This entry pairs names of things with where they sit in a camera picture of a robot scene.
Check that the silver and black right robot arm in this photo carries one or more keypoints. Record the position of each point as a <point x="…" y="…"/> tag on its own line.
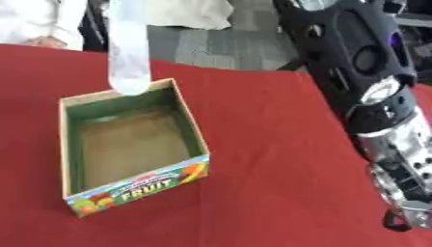
<point x="365" y="96"/>

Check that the tan cardboard box green inside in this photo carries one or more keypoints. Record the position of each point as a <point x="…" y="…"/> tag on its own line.
<point x="132" y="148"/>

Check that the clear plastic bottle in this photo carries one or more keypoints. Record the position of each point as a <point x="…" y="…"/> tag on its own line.
<point x="129" y="48"/>

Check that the white cloth bag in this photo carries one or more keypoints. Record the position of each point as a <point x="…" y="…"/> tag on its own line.
<point x="191" y="13"/>

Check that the person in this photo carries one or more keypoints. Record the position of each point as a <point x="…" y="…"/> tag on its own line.
<point x="39" y="22"/>

